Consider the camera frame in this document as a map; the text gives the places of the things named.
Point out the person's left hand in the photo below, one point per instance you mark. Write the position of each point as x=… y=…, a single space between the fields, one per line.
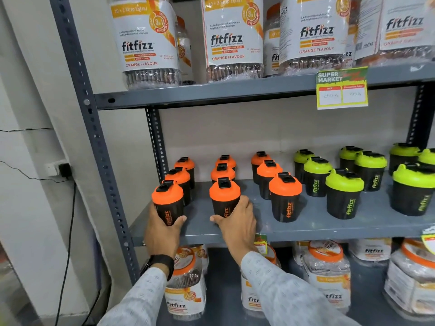
x=161 y=237

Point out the person's right hand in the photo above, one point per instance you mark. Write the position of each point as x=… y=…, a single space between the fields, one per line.
x=239 y=230

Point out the person's right thumb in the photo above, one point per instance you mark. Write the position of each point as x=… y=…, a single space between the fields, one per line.
x=217 y=219

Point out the person's left thumb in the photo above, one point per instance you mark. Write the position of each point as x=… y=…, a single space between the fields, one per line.
x=177 y=222

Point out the orange-lid black shaker bottle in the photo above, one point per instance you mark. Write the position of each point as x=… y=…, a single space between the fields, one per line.
x=224 y=196
x=168 y=200

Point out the person's right forearm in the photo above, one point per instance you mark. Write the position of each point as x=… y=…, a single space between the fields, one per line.
x=285 y=291

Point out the person's left forearm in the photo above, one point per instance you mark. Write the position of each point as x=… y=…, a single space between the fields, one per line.
x=139 y=298

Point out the black wristwatch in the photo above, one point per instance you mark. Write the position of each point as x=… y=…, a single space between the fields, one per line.
x=162 y=262

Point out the small green shelf tag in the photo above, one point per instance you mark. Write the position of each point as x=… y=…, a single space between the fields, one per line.
x=261 y=244

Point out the group of orange-lid shakers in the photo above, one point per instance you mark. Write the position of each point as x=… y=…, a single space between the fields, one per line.
x=285 y=200

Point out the black plug adapter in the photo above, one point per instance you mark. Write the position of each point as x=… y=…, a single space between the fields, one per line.
x=65 y=170

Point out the row of white-label lozenge jars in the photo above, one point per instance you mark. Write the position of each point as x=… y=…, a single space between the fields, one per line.
x=146 y=40
x=326 y=278

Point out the grey metal shelf rack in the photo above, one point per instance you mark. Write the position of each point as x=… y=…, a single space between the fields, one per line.
x=204 y=93

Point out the group of green-lid shakers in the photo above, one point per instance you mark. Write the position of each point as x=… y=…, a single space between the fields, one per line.
x=343 y=196

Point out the green yellow price tag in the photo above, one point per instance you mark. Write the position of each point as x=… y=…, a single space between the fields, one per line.
x=341 y=88

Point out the yellow shelf tag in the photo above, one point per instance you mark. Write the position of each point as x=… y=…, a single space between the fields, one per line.
x=429 y=239

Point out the white wall socket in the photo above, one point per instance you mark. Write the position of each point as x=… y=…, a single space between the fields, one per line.
x=51 y=169

